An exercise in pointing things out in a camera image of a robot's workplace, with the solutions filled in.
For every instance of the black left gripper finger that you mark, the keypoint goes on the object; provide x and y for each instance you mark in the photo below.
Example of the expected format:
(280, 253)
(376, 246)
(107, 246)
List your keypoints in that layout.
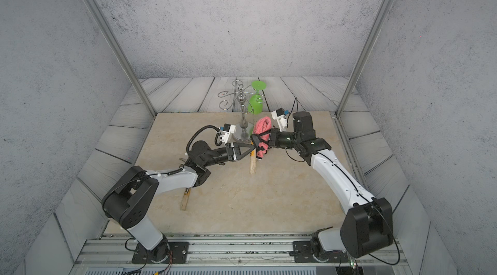
(243, 145)
(241, 151)

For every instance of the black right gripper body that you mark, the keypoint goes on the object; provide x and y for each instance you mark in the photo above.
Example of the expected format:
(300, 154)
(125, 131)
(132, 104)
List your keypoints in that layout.
(282, 140)

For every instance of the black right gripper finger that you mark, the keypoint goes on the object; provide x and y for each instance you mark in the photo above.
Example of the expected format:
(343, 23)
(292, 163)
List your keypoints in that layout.
(264, 135)
(262, 145)

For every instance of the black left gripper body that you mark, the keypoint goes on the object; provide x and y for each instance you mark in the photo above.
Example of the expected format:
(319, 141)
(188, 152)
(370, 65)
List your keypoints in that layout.
(219, 156)

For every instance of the pink fluffy rag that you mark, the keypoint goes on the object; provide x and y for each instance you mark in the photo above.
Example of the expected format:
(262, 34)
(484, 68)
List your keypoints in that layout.
(262, 129)

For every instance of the small sickle wooden handle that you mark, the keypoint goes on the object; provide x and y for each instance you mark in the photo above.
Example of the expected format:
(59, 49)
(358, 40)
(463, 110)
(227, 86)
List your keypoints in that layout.
(253, 160)
(185, 199)

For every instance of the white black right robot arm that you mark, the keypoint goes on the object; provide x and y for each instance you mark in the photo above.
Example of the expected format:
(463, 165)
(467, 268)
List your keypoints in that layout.
(368, 222)

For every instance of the chrome glass holder stand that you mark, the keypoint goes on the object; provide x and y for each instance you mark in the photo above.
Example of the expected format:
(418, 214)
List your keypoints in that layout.
(238, 100)

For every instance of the green plastic goblet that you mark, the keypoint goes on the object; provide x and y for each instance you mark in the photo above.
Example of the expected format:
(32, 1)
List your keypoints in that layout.
(257, 99)

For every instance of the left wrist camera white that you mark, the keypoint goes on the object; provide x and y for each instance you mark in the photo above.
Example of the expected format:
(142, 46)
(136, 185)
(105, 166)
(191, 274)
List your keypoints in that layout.
(224, 134)

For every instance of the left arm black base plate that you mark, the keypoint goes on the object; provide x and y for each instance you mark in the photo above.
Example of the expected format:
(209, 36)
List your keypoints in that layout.
(164, 253)

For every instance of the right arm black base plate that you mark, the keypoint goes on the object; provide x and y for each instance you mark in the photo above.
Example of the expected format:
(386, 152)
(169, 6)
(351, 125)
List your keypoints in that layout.
(312, 252)

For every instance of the aluminium mounting rail base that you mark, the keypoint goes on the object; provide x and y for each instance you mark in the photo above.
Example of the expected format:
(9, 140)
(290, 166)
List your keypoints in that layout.
(233, 254)

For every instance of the right aluminium frame post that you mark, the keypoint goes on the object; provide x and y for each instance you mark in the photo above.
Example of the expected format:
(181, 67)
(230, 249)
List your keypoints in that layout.
(375, 30)

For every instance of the aluminium frame post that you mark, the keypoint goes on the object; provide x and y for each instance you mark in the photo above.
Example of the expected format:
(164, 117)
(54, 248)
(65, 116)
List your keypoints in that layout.
(114, 45)
(375, 30)

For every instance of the left aluminium frame post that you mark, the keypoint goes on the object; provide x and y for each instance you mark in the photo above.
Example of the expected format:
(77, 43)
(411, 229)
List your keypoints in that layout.
(114, 45)

